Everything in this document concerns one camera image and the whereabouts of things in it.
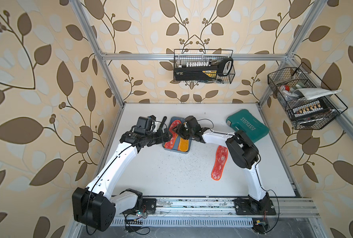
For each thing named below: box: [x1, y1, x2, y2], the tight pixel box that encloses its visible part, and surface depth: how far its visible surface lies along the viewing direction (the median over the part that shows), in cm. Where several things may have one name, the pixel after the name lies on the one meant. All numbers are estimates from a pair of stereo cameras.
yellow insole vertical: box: [178, 137, 189, 153], surface depth 98 cm
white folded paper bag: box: [293, 87, 342, 100], surface depth 64 cm
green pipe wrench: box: [158, 116, 168, 130], surface depth 111 cm
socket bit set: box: [292, 100, 330, 119], surface depth 69 cm
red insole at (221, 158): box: [210, 145, 229, 181], surface depth 88 cm
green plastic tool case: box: [226, 109, 270, 143], surface depth 104 cm
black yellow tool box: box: [174, 65, 219, 81], surface depth 85 cm
